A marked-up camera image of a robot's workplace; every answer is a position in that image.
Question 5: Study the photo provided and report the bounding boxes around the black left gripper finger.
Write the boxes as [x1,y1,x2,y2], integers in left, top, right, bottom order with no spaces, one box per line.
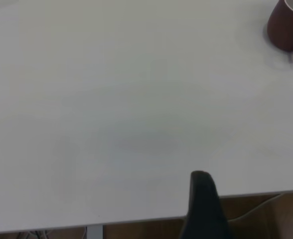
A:
[178,170,233,239]

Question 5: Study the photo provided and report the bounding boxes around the red ceramic mug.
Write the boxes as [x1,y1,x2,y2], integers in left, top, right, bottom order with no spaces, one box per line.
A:
[266,0,293,63]

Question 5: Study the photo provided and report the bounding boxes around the grey metal table leg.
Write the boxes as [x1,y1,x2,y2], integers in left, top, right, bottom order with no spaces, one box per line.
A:
[86,224,104,239]

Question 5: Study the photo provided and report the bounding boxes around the light grey cable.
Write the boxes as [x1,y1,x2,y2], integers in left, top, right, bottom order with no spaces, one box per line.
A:
[226,193,287,223]

